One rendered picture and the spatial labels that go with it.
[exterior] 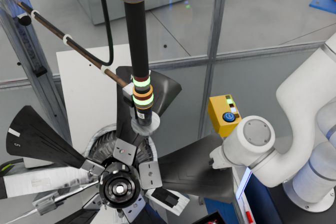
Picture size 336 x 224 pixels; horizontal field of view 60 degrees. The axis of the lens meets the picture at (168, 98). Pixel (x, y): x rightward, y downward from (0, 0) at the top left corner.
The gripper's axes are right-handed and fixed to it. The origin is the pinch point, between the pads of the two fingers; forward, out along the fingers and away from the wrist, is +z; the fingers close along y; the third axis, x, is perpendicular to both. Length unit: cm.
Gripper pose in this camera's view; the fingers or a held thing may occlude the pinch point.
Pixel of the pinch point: (222, 164)
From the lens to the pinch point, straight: 94.6
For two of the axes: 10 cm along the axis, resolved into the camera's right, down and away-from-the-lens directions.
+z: -0.6, 4.2, 9.1
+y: -9.8, 1.4, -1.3
